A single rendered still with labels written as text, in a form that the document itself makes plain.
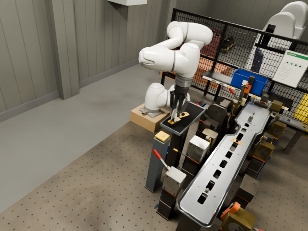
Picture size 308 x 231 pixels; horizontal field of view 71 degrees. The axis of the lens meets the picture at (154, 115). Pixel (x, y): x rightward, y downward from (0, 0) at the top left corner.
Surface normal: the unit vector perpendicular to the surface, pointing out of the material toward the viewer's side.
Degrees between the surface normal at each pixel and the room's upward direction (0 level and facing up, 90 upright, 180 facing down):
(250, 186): 0
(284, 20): 90
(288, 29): 90
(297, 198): 0
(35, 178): 0
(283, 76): 90
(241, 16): 90
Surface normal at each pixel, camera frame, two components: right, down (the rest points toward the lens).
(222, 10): -0.54, 0.43
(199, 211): 0.13, -0.81
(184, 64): -0.04, 0.56
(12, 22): 0.83, 0.40
